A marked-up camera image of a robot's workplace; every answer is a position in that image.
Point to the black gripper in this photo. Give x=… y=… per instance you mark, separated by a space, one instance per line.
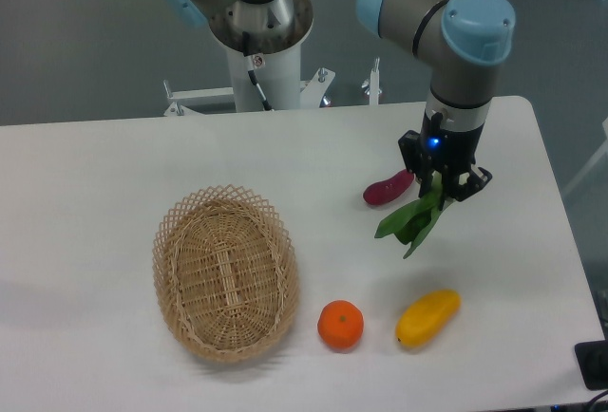
x=447 y=152

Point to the green bok choy vegetable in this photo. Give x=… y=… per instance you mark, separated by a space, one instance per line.
x=412 y=223

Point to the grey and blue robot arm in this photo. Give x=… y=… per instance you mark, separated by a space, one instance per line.
x=464 y=42

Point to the purple sweet potato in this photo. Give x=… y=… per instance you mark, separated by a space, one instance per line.
x=387 y=190

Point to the yellow mango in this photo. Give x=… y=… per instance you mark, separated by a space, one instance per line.
x=426 y=317

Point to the orange mandarin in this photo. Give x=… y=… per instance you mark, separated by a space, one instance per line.
x=340 y=325

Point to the black device at table edge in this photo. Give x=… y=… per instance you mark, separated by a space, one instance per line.
x=592 y=361

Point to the oval wicker basket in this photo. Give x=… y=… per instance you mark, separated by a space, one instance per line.
x=225 y=274

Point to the white frame at right edge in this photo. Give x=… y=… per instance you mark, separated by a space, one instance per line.
x=588 y=166

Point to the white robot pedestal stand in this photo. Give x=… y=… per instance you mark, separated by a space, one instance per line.
x=259 y=82

